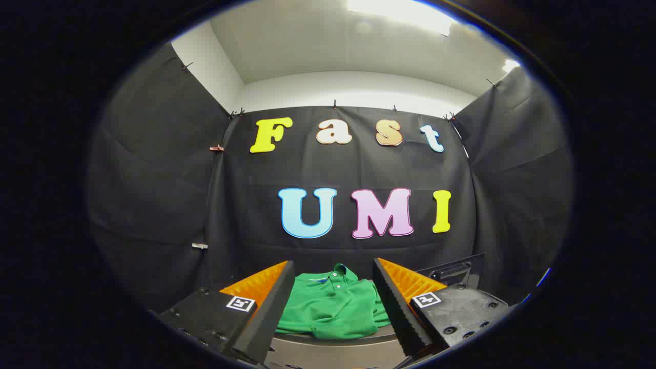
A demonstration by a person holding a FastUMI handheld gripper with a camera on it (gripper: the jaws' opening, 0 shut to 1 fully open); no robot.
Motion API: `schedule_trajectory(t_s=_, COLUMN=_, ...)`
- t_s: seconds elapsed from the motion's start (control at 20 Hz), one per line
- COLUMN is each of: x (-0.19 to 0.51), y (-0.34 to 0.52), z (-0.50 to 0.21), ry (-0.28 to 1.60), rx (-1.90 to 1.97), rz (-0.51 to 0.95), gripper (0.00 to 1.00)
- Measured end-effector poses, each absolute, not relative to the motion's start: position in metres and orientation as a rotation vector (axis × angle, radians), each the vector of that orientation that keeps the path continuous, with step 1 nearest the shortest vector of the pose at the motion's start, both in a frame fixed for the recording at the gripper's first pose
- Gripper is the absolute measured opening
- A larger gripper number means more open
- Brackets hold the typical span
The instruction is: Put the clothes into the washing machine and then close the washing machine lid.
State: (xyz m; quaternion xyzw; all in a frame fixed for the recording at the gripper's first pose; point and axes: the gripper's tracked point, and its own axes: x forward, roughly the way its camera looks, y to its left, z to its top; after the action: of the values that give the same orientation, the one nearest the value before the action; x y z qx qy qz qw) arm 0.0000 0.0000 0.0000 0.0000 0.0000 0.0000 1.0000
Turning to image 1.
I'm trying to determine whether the black backdrop cloth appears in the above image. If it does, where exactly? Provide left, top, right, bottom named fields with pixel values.
left=87, top=44, right=573, bottom=313

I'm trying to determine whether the green polo shirt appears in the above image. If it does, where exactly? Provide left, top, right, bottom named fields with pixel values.
left=276, top=263, right=393, bottom=341

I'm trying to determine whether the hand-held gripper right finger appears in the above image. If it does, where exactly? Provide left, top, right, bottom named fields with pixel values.
left=373, top=257, right=516, bottom=358

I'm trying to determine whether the grey table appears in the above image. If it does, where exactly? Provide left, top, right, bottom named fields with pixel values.
left=266, top=325, right=411, bottom=369

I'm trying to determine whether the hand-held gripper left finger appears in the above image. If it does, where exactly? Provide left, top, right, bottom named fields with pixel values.
left=156, top=260, right=296, bottom=365

